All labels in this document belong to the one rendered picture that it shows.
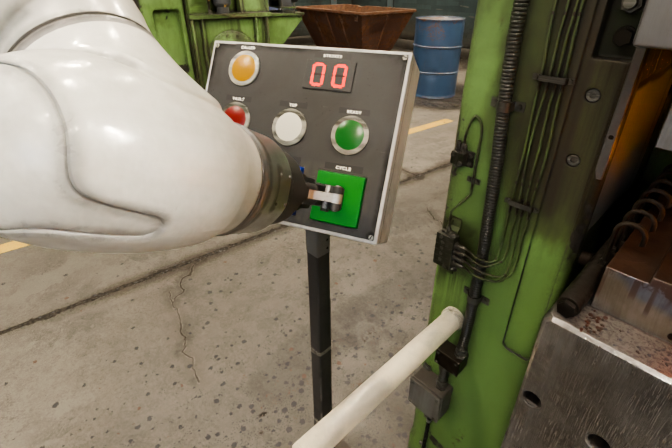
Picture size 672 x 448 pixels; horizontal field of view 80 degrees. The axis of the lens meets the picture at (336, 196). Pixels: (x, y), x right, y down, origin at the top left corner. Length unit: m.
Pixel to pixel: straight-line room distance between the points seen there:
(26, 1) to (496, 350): 0.92
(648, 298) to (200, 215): 0.52
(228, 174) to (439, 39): 4.85
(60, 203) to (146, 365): 1.62
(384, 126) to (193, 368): 1.35
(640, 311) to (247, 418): 1.24
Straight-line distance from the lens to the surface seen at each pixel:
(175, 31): 5.06
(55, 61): 0.22
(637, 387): 0.61
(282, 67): 0.67
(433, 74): 5.12
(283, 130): 0.64
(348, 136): 0.60
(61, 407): 1.82
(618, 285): 0.61
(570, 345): 0.61
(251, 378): 1.65
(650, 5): 0.52
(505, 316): 0.91
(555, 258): 0.80
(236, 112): 0.69
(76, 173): 0.19
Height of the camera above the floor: 1.29
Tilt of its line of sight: 28 degrees down
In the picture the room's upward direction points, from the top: straight up
